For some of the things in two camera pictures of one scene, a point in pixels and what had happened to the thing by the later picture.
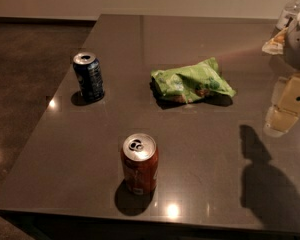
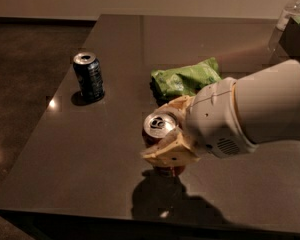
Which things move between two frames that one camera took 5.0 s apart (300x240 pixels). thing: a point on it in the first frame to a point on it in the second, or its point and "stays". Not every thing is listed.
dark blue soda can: [89, 76] stays
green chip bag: [190, 82] stays
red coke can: [140, 156] to [155, 126]
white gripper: [298, 47] to [214, 117]
